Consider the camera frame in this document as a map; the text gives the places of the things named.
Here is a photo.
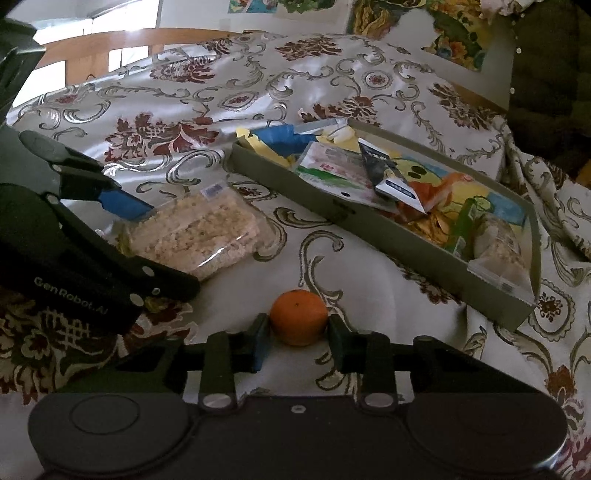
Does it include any orange mandarin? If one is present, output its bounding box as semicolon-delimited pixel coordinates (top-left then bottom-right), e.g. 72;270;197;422
269;290;329;347

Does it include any clear rice cracker packet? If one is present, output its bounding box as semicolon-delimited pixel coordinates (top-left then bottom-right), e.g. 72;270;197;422
116;182;274;281

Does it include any yellow chip packet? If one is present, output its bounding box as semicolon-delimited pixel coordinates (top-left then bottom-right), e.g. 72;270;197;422
406;211;456;247

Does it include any green sausage stick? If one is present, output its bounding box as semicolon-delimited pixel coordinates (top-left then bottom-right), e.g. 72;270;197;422
444;196;482;260

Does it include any clear nut bar packet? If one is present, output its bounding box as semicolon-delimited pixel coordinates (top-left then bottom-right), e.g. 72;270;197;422
468;213;534;303

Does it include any orange snack bag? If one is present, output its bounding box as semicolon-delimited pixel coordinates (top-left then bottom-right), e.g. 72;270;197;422
409;172;474;212

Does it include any white green snack pouch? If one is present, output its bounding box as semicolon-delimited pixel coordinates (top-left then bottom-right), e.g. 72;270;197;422
294;142;399;215

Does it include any yellow green biscuit packet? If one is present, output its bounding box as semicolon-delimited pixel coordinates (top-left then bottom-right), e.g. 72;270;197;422
235;127;296;169

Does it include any navy blue stick sachet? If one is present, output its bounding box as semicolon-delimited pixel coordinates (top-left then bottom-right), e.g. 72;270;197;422
358;139;426;214

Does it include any grey tray with frog picture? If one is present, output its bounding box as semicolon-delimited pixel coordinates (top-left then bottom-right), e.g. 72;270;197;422
230;118;541;330

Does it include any anime characters poster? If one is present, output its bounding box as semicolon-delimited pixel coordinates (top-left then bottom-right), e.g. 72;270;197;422
225;0;357;24

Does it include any olive quilted jacket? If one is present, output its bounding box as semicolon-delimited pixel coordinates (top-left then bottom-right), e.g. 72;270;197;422
507;1;590;178

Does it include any sunflower painting poster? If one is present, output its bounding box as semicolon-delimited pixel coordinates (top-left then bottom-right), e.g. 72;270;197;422
345;0;516;110

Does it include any wooden bed frame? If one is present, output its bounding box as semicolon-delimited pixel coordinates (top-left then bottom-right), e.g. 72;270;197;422
34;27;260;89

